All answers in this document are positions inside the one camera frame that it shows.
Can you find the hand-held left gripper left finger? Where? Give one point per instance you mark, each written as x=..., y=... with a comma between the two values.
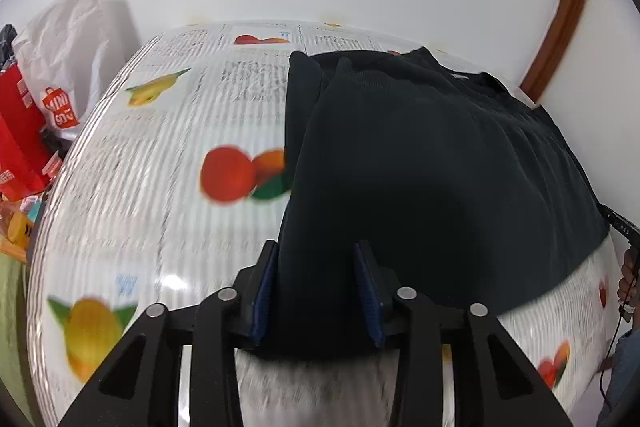
x=265, y=297

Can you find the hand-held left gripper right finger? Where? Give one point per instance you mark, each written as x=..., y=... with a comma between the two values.
x=367, y=297

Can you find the black garment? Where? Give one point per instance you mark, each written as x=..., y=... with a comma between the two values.
x=425, y=157

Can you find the person's right forearm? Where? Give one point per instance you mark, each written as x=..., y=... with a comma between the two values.
x=627, y=367

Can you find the person's right hand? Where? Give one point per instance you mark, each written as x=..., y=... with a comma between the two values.
x=630, y=279

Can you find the fruit print tablecloth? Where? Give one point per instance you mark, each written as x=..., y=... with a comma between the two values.
x=150, y=207

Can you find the orange snack packets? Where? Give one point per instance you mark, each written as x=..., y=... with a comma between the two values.
x=20, y=227

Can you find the green bedding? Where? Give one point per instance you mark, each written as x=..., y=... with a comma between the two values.
x=10, y=307

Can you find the red paper bag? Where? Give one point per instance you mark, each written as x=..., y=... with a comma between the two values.
x=17, y=142

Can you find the white shopping bag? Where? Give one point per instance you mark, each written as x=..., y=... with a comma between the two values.
x=65, y=42

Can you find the black bag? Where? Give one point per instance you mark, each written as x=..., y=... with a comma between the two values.
x=7, y=47

